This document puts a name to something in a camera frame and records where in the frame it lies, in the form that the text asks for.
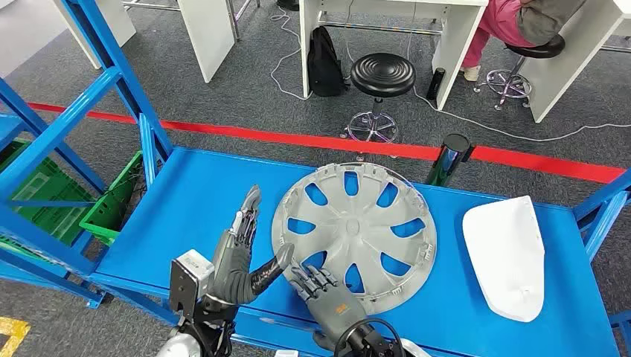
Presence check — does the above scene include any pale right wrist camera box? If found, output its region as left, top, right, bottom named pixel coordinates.
left=400, top=338, right=433, bottom=357

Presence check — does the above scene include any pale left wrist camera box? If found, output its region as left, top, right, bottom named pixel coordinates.
left=169, top=248, right=216, bottom=321

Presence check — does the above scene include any white plastic body part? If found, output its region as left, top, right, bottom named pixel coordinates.
left=461, top=195, right=546, bottom=324

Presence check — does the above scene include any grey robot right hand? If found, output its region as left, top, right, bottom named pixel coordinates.
left=287, top=263, right=369, bottom=353

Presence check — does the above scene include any black cylindrical bottle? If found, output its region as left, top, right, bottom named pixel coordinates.
left=426, top=66, right=446, bottom=102

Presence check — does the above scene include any black backpack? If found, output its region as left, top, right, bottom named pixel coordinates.
left=306, top=25, right=349, bottom=98

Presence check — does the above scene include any black barrier post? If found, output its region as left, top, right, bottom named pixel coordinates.
left=426, top=132, right=477, bottom=188

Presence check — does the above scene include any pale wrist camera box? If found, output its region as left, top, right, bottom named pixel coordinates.
left=169, top=248, right=216, bottom=321
left=400, top=338, right=433, bottom=357

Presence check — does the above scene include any white floor cable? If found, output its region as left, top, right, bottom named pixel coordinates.
left=411, top=86, right=631, bottom=144

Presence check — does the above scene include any black round stool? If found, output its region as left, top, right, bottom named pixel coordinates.
left=472, top=33, right=567, bottom=112
left=340, top=52, right=417, bottom=145

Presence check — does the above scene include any yellow floor tape square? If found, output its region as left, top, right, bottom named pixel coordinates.
left=0, top=316, right=31, bottom=357

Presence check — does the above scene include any silver plastic wheel cover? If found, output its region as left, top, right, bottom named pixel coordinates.
left=271, top=161, right=438, bottom=317

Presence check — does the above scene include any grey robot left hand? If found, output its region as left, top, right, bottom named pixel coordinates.
left=205, top=184, right=295, bottom=307

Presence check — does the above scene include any white office desk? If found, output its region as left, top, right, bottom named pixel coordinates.
left=298, top=0, right=490, bottom=112
left=519, top=0, right=631, bottom=124
left=51, top=0, right=138, bottom=70
left=176, top=0, right=236, bottom=84

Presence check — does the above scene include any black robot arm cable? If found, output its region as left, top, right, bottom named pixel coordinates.
left=335, top=318, right=394, bottom=357

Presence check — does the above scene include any person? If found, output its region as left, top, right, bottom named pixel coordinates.
left=460, top=0, right=588, bottom=83

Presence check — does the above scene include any red floor tape line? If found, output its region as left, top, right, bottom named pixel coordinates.
left=27, top=102, right=627, bottom=184

